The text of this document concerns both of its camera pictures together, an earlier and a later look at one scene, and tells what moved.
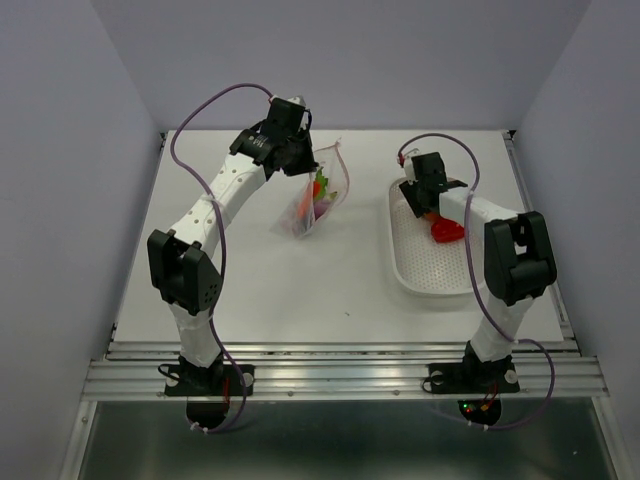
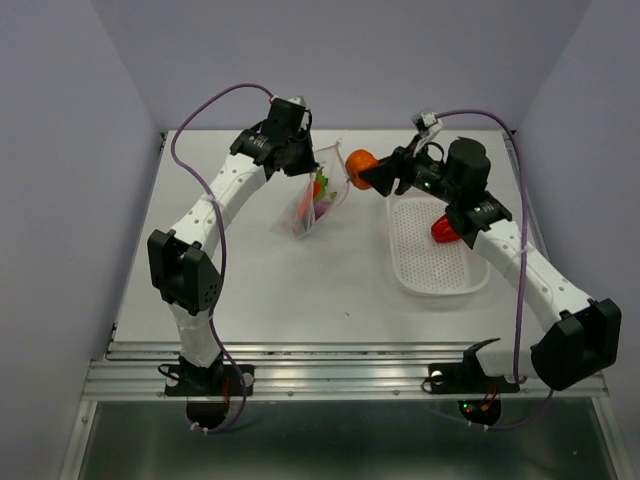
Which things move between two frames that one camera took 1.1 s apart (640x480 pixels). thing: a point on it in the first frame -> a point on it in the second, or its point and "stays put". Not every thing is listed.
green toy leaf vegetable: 323,182 stays put
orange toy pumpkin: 431,217 -> 357,161
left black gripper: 307,165 stays put
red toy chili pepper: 312,193 stays put
